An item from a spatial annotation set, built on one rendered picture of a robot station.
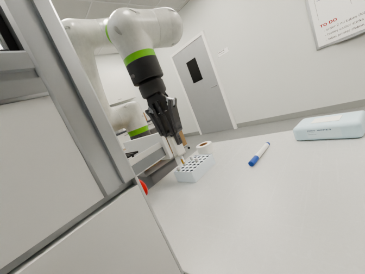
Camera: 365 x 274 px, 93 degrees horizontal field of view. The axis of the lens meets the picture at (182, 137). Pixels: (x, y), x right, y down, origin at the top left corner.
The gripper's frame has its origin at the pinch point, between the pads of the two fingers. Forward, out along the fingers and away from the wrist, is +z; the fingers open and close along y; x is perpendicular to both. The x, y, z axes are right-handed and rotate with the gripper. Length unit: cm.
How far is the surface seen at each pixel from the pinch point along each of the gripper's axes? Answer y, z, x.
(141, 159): 12.9, 1.0, 5.9
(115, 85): 340, -104, -191
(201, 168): -3.3, 10.1, -3.1
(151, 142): 18.7, -1.3, -4.2
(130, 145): 34.9, -2.2, -3.6
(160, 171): 41.9, 20.0, -17.2
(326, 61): -20, 14, -307
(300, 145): -27.8, 12.6, -19.2
